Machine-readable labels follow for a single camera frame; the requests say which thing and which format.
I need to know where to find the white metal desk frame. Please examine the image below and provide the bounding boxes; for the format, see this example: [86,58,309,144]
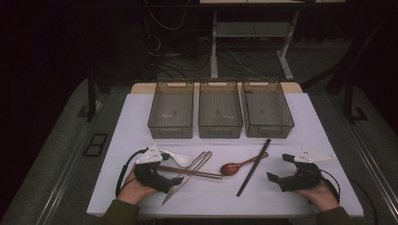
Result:
[199,0,346,81]

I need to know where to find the white table cover sheet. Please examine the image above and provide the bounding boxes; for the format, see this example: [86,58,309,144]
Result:
[86,92,365,218]

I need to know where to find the metal knife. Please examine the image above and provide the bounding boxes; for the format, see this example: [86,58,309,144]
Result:
[161,151,213,206]

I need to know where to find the white ceramic spoon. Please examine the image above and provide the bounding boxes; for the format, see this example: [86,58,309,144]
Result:
[159,147,193,168]

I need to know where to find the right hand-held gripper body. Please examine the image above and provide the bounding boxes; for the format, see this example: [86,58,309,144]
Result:
[276,148,337,192]

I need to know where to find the person's left hand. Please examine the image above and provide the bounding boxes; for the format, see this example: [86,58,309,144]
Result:
[116,165,159,205]

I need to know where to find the left hand-held gripper cable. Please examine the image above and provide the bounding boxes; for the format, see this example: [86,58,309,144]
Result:
[115,147,148,199]

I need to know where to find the right hand-held gripper cable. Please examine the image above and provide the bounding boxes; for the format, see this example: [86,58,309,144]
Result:
[318,168,378,225]

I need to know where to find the red-brown wooden spoon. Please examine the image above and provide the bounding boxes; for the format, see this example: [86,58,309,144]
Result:
[220,151,269,177]

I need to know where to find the metal fork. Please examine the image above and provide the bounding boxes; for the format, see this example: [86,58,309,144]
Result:
[179,151,208,182]

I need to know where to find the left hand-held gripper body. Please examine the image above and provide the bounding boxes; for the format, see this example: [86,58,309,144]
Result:
[134,144,176,194]

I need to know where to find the black floor cable bundle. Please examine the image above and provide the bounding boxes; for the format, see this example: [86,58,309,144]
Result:
[145,31,210,79]

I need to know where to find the hand-held gripper cable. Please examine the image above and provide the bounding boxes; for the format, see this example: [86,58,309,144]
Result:
[318,168,378,225]
[115,147,148,199]

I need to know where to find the smoky transparent plastic bin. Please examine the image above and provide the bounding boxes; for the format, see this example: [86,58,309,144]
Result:
[242,81,296,139]
[198,82,244,140]
[147,82,195,140]

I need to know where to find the person's right hand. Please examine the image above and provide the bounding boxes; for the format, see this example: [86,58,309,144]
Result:
[294,179,341,212]

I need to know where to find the black chopstick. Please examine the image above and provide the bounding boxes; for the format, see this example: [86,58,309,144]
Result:
[237,138,272,198]
[236,138,271,198]

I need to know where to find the metal floor rail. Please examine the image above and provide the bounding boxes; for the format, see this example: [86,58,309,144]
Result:
[38,123,95,225]
[342,115,398,217]

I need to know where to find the white floor cable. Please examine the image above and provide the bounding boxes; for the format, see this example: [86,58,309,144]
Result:
[224,48,267,79]

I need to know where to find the black metal stand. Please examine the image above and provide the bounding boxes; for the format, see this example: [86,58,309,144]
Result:
[86,69,98,123]
[344,78,369,124]

